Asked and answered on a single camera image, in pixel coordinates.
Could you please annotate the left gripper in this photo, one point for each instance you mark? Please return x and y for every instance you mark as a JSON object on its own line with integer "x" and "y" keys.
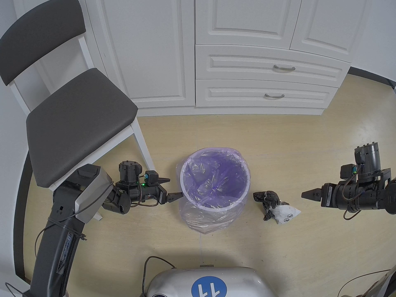
{"x": 150, "y": 193}

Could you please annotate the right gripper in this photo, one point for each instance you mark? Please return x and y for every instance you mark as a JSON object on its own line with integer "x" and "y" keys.
{"x": 338, "y": 196}

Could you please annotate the purple plastic bag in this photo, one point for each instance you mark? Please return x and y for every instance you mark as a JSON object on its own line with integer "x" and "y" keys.
{"x": 213, "y": 178}

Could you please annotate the white printed wrapper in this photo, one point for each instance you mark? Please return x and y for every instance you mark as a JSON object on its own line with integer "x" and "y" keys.
{"x": 287, "y": 213}

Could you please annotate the black plastic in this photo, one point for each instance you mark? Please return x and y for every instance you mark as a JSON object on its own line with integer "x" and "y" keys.
{"x": 269, "y": 196}

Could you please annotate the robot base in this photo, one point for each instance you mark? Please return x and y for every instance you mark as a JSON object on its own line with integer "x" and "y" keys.
{"x": 173, "y": 283}

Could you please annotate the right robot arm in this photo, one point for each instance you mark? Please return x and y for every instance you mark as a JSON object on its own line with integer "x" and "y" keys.
{"x": 371, "y": 193}

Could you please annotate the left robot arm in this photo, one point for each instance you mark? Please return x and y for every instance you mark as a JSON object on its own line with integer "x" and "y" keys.
{"x": 62, "y": 227}

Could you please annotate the grey trash bin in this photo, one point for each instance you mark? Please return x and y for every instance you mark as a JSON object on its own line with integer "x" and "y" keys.
{"x": 216, "y": 209}

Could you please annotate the grey padded white chair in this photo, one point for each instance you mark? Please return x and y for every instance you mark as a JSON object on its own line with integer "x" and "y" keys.
{"x": 77, "y": 119}

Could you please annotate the white wardrobe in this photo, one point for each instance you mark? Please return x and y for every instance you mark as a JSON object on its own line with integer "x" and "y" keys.
{"x": 247, "y": 11}

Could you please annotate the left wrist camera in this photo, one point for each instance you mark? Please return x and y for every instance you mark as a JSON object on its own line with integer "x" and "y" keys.
{"x": 151, "y": 178}

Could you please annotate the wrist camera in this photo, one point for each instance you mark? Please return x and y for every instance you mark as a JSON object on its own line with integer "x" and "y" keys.
{"x": 151, "y": 178}
{"x": 347, "y": 172}

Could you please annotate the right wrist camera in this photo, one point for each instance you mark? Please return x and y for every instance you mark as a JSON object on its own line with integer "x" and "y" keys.
{"x": 347, "y": 172}

